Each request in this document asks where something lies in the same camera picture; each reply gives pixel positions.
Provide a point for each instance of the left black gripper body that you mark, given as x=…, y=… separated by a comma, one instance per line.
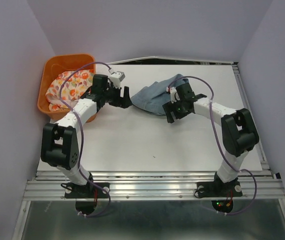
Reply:
x=112, y=95

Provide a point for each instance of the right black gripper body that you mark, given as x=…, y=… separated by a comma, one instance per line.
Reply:
x=178, y=107

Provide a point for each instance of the blue denim skirt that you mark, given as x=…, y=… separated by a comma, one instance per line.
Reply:
x=152, y=98

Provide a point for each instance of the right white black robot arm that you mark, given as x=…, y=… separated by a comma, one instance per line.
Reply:
x=238, y=130

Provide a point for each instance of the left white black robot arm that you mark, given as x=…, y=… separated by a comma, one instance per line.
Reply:
x=63, y=141

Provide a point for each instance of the floral orange white skirt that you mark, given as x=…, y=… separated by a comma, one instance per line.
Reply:
x=71, y=91

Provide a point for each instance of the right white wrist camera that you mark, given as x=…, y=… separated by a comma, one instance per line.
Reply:
x=174, y=96

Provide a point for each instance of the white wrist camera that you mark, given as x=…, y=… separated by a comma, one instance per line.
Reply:
x=174, y=96
x=116, y=77

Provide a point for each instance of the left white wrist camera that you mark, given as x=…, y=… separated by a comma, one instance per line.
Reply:
x=116, y=77

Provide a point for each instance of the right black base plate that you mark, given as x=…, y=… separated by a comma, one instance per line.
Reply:
x=206, y=189

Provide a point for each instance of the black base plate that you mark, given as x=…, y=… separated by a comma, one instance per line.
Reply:
x=88, y=191
x=206, y=189

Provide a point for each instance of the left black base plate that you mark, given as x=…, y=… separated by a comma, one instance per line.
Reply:
x=88, y=191

